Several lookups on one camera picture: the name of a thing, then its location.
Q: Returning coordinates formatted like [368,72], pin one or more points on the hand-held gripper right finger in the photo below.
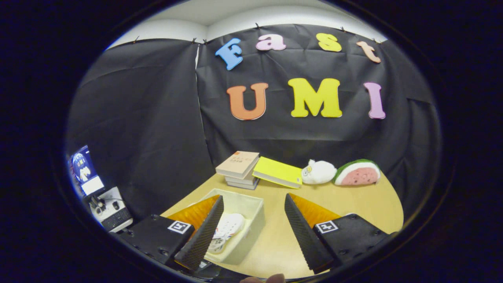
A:
[304,236]

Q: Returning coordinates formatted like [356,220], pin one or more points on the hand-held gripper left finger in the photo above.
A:
[204,236]

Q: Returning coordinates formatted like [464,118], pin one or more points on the beige paperback book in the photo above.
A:
[237,163]

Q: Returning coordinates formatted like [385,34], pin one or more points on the watermelon slice plush toy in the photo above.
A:
[359,175]

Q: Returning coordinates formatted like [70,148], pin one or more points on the yellow book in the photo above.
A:
[277,171]

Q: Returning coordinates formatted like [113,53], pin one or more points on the white striped canvas shoe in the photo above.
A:
[230,226]

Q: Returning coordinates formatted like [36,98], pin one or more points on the thin white book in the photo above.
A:
[241,181]

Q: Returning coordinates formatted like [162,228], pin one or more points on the grey edged book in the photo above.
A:
[243,185]

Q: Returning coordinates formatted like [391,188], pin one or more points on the pale green fabric storage box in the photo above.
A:
[247,236]

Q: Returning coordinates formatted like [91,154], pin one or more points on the white plush toy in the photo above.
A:
[320,173]

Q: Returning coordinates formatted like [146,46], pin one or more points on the open laptop computer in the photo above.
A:
[88,173]

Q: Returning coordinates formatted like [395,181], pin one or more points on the black backdrop cloth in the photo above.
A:
[157,118]

